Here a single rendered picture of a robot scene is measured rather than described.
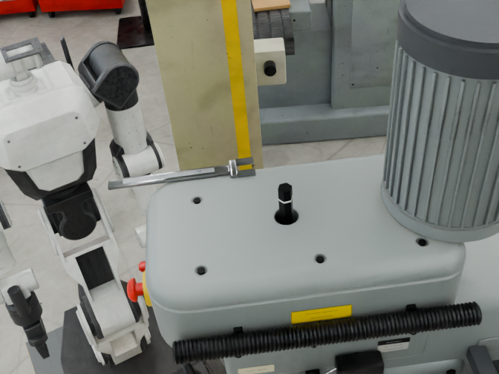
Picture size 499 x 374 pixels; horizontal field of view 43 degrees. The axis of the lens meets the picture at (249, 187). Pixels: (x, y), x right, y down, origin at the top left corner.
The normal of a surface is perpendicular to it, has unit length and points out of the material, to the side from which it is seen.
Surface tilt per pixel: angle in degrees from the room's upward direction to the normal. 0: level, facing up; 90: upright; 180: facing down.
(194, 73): 90
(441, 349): 90
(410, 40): 90
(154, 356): 0
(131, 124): 88
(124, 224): 0
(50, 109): 45
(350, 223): 0
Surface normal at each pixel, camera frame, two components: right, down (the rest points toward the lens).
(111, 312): 0.40, 0.23
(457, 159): -0.33, 0.66
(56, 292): -0.07, -0.72
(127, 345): 0.18, -0.34
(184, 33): 0.11, 0.68
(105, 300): 0.45, 0.44
